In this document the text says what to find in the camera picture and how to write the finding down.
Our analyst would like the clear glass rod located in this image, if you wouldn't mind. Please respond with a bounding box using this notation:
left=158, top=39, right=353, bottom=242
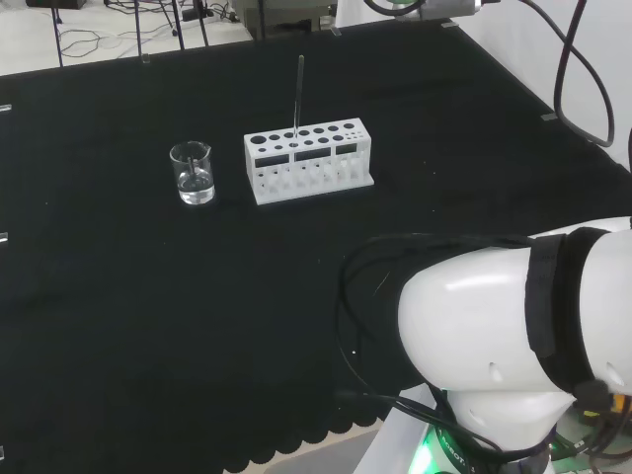
left=291, top=54, right=305, bottom=149

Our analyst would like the white test tube rack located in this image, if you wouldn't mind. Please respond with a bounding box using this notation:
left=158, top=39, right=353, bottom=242
left=243, top=118, right=376, bottom=205

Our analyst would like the glass beaker with water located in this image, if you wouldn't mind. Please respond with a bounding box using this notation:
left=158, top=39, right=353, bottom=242
left=169, top=141, right=217, bottom=206

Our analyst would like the black bench cloth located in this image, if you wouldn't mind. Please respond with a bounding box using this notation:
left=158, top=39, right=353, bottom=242
left=0, top=20, right=632, bottom=474

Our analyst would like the grey machine housing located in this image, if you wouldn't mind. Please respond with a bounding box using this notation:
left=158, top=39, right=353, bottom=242
left=230, top=0, right=338, bottom=40

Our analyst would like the dark tripod leg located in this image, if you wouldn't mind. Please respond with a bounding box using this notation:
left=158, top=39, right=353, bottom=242
left=194, top=0, right=211, bottom=47
left=50, top=0, right=66, bottom=68
left=131, top=0, right=149, bottom=58
left=166, top=0, right=187, bottom=51

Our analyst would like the black box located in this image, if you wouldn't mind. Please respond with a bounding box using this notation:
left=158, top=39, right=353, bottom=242
left=25, top=0, right=88, bottom=11

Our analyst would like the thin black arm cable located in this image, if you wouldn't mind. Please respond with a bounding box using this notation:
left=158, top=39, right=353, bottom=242
left=337, top=232, right=539, bottom=474

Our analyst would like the thick black cable loop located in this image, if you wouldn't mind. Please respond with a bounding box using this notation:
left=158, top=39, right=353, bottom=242
left=517, top=0, right=616, bottom=148

